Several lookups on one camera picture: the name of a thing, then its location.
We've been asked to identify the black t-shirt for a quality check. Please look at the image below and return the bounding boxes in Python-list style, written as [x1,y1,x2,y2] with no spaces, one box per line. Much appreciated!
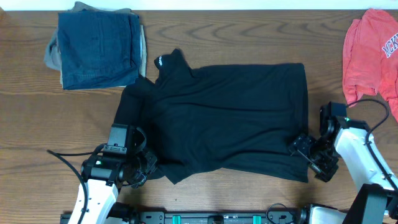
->
[114,50,308,184]

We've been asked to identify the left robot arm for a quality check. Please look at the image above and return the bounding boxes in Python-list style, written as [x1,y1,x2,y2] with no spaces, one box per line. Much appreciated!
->
[60,123,157,224]

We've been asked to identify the folded navy blue trousers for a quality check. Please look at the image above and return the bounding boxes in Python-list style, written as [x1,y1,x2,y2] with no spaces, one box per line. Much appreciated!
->
[57,11,142,91]

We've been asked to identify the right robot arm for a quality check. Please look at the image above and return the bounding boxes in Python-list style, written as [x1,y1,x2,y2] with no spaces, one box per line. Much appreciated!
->
[289,102,397,223]

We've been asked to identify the red printed t-shirt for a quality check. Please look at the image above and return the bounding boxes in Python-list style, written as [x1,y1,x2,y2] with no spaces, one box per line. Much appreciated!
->
[342,9,397,118]

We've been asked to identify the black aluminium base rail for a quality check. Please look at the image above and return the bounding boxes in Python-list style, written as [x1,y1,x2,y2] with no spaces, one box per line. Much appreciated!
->
[60,210,312,224]

